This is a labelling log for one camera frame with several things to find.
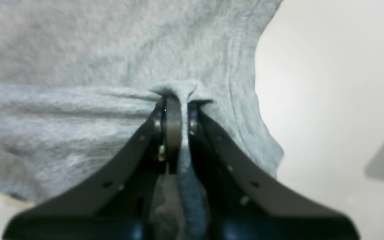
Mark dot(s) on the grey T-shirt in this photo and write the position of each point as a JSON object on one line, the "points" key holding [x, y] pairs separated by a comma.
{"points": [[79, 77]]}

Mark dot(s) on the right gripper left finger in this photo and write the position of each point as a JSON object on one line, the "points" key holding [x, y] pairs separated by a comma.
{"points": [[115, 202]]}

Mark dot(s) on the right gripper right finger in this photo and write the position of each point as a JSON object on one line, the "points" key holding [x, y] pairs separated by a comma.
{"points": [[248, 204]]}

